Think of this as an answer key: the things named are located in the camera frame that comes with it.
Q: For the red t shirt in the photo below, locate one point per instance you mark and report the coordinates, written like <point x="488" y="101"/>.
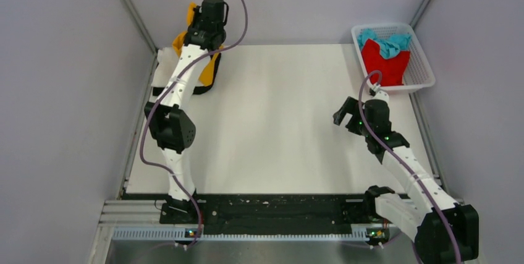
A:
<point x="392" y="69"/>

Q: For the white slotted cable duct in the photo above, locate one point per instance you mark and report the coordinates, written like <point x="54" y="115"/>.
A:
<point x="183" y="234"/>

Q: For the folded black t shirt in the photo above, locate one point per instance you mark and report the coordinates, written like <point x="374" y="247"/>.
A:
<point x="167" y="60"/>

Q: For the yellow t shirt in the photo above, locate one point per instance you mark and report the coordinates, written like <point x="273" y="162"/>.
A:
<point x="208" y="75"/>

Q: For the left aluminium frame post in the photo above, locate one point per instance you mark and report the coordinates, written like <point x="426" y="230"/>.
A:
<point x="139" y="24"/>

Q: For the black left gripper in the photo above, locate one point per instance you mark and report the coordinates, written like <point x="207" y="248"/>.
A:
<point x="196" y="15"/>

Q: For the folded white t shirt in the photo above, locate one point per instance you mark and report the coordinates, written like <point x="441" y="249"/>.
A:
<point x="167" y="59"/>

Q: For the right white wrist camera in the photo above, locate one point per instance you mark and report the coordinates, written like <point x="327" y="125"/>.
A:
<point x="379" y="94"/>

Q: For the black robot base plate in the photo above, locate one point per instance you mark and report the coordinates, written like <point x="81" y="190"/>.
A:
<point x="274" y="214"/>

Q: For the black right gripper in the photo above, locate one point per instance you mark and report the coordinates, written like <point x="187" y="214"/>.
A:
<point x="351" y="106"/>

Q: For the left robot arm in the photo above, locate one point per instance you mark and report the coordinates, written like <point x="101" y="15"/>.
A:
<point x="188" y="67"/>

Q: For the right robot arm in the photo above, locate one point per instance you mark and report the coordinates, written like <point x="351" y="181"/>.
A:
<point x="442" y="230"/>

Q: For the teal t shirt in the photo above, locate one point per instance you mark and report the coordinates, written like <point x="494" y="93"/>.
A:
<point x="388" y="47"/>

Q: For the white plastic basket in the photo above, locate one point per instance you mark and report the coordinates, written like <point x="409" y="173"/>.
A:
<point x="418" y="74"/>

